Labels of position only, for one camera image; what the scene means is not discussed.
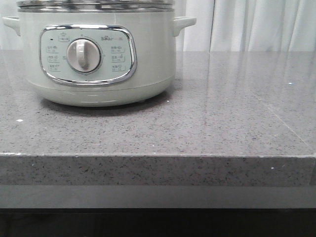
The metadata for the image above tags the glass pot lid steel rim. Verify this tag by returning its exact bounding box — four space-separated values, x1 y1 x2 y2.
16 0 174 13

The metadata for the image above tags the pale green electric cooking pot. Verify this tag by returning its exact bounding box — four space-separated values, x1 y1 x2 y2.
2 9 196 107

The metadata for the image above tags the white curtain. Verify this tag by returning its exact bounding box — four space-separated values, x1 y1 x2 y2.
0 0 316 52

